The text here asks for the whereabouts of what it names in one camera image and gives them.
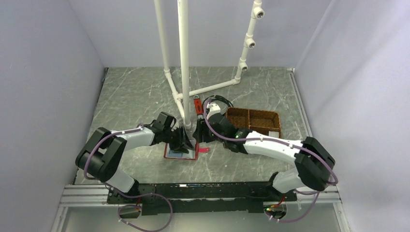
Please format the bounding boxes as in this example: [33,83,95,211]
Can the aluminium rail frame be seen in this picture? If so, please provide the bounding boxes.
[59,67,349,232]

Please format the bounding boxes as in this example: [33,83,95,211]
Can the red card holder wallet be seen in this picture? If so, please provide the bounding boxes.
[163,143,210,160]

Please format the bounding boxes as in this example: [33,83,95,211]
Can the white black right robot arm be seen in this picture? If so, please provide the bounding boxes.
[193,113,338,201]

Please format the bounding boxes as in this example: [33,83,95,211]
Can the brown woven divided basket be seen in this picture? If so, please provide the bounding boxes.
[225,107,282,138]

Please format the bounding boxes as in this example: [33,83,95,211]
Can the black coiled cable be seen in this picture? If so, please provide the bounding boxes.
[205,94,234,111]

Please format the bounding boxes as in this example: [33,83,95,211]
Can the white PVC pipe frame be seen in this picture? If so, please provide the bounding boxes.
[154,0,265,129]

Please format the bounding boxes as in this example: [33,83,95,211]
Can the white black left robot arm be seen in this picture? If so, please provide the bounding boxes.
[75,120,195,203]

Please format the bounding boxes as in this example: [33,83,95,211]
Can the red handled adjustable wrench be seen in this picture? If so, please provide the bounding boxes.
[193,95,203,119]

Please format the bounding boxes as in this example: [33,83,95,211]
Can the white cards stack in basket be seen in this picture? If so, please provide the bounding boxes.
[268,131,280,138]

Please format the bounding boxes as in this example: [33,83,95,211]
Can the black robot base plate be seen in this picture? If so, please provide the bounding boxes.
[107,181,297,216]

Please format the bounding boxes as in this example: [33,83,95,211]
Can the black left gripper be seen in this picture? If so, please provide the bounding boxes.
[162,126,194,154]

